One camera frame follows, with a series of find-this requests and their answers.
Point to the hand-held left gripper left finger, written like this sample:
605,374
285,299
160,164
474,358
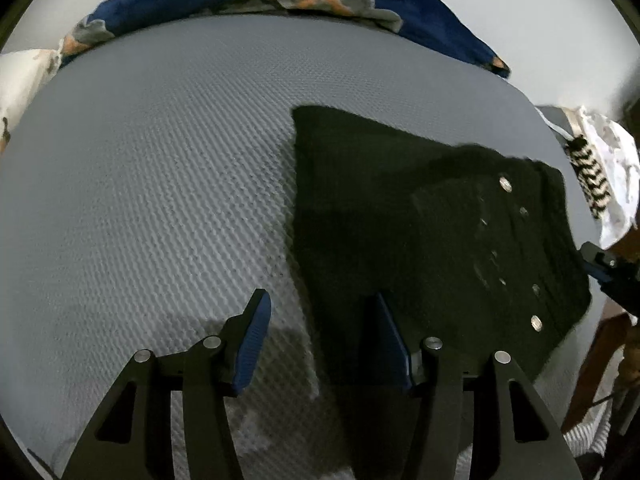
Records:
252,345

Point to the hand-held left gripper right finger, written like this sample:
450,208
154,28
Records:
392,345

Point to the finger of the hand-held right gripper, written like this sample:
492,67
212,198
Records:
625,292
600,257

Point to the black pants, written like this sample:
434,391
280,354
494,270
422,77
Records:
400,220

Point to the brown wooden furniture leg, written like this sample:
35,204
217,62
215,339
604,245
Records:
597,365

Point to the black and white striped cloth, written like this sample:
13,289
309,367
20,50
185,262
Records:
592,175

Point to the white crumpled cloth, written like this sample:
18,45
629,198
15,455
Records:
620,160

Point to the grey striped fabric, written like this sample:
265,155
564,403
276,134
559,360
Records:
592,435

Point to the grey textured mattress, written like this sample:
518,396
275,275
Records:
150,185

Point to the blue printed blanket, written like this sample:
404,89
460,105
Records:
425,15

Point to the white printed pillow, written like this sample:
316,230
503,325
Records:
22,90

